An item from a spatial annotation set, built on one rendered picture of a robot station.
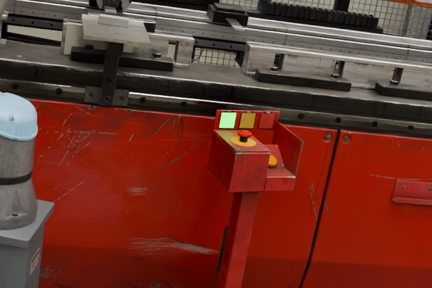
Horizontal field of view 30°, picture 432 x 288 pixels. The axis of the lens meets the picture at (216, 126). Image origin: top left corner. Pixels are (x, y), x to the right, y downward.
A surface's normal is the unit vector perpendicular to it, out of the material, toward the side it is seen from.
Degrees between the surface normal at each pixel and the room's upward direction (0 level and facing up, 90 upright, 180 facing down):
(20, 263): 90
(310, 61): 90
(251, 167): 90
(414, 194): 90
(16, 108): 7
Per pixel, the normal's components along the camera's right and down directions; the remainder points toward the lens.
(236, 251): 0.40, 0.35
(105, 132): 0.17, 0.34
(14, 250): 0.64, 0.34
